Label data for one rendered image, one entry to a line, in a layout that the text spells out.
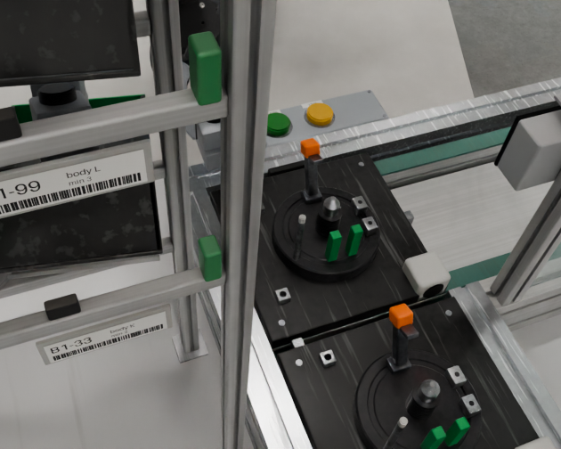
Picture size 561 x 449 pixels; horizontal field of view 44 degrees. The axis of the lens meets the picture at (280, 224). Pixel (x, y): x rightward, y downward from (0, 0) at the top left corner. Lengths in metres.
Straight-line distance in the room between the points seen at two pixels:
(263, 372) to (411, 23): 0.85
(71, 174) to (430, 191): 0.78
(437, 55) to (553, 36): 1.71
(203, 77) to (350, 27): 1.09
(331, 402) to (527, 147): 0.34
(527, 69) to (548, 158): 2.14
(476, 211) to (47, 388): 0.64
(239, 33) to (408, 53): 1.07
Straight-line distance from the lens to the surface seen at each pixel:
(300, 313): 0.84
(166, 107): 0.33
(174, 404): 0.91
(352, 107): 1.09
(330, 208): 0.84
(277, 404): 0.80
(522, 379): 0.89
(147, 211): 0.47
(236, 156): 0.37
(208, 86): 0.33
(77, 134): 0.33
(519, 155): 0.73
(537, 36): 3.04
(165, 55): 0.53
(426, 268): 0.88
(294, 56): 1.32
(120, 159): 0.34
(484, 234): 1.04
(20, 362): 0.97
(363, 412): 0.78
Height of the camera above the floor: 1.70
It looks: 53 degrees down
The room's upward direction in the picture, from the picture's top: 7 degrees clockwise
